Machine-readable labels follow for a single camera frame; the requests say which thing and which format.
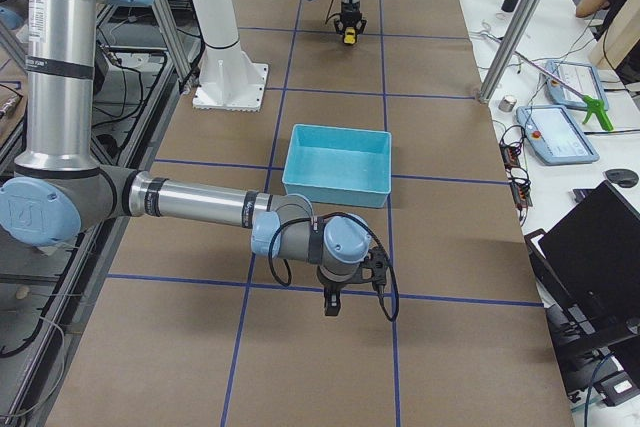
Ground black computer mouse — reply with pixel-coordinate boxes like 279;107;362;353
604;168;639;188

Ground black laptop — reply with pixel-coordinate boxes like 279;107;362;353
539;181;639;321

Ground yellow beetle toy car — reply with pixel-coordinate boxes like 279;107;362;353
342;28;358;46

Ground far teach pendant tablet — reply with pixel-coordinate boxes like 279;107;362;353
545;59;609;111

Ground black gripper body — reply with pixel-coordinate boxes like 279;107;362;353
334;2;366;33
317;247;390;300

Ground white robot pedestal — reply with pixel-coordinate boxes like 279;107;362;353
192;0;269;112

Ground green handled reacher grabber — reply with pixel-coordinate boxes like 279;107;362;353
469;30;614;134

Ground light blue plastic bin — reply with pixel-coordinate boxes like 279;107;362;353
282;124;392;208

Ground aluminium frame post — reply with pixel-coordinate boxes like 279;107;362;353
477;0;540;104

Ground small metal cylinder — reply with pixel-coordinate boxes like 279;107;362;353
498;95;517;113

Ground teach pendant tablet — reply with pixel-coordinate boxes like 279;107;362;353
515;105;600;166
545;59;609;111

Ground near teach pendant tablet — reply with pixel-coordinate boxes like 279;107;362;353
515;105;600;166

